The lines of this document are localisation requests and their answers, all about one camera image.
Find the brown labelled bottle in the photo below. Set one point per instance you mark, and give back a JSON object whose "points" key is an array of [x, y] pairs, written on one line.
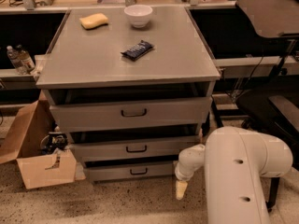
{"points": [[25, 58]]}

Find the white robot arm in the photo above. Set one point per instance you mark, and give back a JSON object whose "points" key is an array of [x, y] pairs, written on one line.
{"points": [[234, 161]]}

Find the black item in box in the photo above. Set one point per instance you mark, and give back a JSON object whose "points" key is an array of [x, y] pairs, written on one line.
{"points": [[53, 141]]}

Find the grey drawer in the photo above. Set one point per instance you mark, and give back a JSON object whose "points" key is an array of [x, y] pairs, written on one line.
{"points": [[133, 114], [132, 149], [129, 171]]}

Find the open cardboard box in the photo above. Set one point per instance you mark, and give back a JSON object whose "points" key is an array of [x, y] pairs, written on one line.
{"points": [[25, 139]]}

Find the white ceramic bowl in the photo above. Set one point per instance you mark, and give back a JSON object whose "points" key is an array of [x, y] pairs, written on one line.
{"points": [[138, 15]]}

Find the grey drawer cabinet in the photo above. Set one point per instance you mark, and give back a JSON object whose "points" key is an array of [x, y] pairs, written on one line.
{"points": [[86, 67]]}

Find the grey top drawer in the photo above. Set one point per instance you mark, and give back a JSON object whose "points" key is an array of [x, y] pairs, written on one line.
{"points": [[133, 114]]}

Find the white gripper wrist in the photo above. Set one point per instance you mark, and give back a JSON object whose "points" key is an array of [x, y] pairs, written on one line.
{"points": [[184, 172]]}

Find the clear plastic water bottle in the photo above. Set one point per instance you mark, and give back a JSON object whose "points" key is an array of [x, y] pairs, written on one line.
{"points": [[15, 60]]}

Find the black office chair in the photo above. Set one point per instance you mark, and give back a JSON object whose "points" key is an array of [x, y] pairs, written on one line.
{"points": [[240, 37]]}

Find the grey bottom drawer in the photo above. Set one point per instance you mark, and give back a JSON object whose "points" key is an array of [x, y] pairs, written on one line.
{"points": [[129, 171]]}

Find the grey middle drawer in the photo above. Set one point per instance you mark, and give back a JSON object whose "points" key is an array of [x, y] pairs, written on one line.
{"points": [[132, 149]]}

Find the yellow sponge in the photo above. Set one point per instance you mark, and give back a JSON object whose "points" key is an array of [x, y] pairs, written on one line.
{"points": [[93, 21]]}

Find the dark blue snack packet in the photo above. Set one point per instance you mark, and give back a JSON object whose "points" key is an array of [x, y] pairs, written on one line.
{"points": [[138, 50]]}

